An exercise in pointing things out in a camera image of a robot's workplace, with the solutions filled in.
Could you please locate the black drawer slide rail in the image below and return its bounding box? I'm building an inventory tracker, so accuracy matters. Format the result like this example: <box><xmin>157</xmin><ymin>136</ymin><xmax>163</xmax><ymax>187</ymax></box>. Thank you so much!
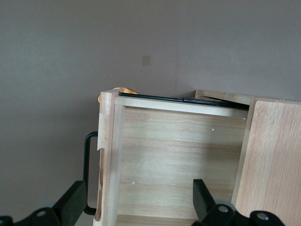
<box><xmin>118</xmin><ymin>91</ymin><xmax>250</xmax><ymax>111</ymax></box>

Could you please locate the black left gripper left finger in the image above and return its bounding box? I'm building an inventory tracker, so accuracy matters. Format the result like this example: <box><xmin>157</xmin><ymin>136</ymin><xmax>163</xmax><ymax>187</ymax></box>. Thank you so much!
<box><xmin>0</xmin><ymin>179</ymin><xmax>89</xmax><ymax>226</ymax></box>

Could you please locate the orange striped toy bread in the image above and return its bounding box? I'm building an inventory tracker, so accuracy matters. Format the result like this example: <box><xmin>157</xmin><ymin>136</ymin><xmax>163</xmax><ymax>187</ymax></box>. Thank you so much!
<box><xmin>97</xmin><ymin>87</ymin><xmax>137</xmax><ymax>104</ymax></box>

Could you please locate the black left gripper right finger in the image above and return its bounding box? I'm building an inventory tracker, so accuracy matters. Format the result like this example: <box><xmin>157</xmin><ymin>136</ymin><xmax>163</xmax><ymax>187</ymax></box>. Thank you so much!
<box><xmin>191</xmin><ymin>178</ymin><xmax>286</xmax><ymax>226</ymax></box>

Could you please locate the light wooden drawer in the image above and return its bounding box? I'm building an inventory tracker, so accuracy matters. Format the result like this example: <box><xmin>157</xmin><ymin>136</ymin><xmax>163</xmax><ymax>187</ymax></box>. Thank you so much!
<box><xmin>92</xmin><ymin>90</ymin><xmax>251</xmax><ymax>226</ymax></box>

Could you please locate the wooden drawer cabinet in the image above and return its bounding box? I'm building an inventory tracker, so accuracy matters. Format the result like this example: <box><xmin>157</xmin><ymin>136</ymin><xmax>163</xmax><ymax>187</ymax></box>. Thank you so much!
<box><xmin>194</xmin><ymin>89</ymin><xmax>301</xmax><ymax>226</ymax></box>

